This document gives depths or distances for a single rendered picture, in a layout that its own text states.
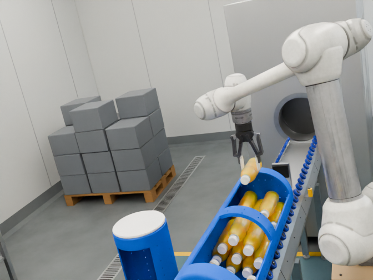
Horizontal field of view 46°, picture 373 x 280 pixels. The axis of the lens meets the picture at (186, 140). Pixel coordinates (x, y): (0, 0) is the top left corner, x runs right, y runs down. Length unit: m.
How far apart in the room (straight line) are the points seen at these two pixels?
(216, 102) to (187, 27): 4.90
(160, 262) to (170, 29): 4.83
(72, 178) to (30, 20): 2.20
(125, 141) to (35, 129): 1.49
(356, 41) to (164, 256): 1.40
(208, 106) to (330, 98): 0.54
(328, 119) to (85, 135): 4.09
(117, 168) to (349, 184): 3.99
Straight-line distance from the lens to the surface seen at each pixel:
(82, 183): 5.52
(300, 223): 2.41
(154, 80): 6.92
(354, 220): 1.44
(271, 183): 2.19
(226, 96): 1.73
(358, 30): 1.49
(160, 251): 2.28
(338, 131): 1.41
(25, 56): 6.11
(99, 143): 5.17
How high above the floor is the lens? 2.03
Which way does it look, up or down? 16 degrees down
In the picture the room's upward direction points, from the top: 12 degrees counter-clockwise
